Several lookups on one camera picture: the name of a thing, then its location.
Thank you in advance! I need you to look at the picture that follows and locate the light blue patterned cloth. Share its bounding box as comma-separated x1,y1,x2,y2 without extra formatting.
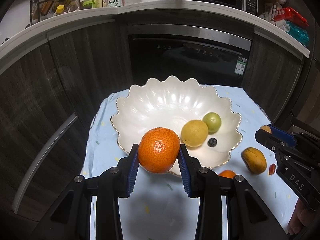
81,86,297,239

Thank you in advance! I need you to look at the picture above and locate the orange mandarin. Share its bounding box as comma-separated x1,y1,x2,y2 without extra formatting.
138,127,180,173
219,170,236,179

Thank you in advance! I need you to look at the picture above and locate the small brown longan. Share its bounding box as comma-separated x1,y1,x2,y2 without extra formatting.
260,125,272,134

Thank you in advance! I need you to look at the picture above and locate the small red grape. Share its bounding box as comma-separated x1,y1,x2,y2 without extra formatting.
268,164,276,176

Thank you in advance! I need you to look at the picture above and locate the brown yellow mango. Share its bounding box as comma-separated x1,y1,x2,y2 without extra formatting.
242,147,267,175

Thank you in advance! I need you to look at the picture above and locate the yellow cap bottle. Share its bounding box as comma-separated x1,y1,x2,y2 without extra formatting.
54,5,65,16

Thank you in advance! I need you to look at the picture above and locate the red snack bag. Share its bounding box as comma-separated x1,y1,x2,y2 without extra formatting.
274,7,309,29

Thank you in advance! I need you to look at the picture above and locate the green round fruit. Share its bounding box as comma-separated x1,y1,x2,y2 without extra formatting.
202,112,222,133

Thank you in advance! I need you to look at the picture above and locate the dark blueberry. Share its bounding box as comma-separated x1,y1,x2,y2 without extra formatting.
207,138,217,147

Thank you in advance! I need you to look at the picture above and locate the person's hand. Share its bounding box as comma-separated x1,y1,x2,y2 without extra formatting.
287,199,316,235

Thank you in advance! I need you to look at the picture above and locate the black wire spice rack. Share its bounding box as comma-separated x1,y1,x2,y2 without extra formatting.
29,0,80,25

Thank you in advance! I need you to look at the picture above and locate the yellow lemon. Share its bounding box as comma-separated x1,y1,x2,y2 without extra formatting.
181,120,209,147

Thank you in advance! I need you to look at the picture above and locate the white scalloped ceramic bowl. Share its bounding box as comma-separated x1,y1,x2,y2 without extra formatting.
110,76,243,169

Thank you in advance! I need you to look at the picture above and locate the built-in black dishwasher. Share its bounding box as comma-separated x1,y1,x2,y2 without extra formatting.
127,24,252,87

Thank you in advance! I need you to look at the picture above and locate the teal plastic bag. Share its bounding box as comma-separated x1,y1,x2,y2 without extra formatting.
286,21,310,47

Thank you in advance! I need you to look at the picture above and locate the silver cabinet handle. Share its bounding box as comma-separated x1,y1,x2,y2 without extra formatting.
11,112,78,214

